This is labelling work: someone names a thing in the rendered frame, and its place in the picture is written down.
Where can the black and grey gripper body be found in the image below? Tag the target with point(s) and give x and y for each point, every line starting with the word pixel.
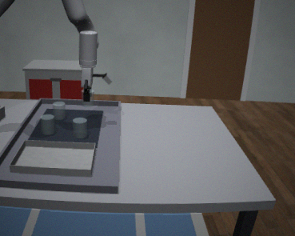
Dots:
pixel 87 73

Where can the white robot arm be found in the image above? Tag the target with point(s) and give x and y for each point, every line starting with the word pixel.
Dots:
pixel 88 40

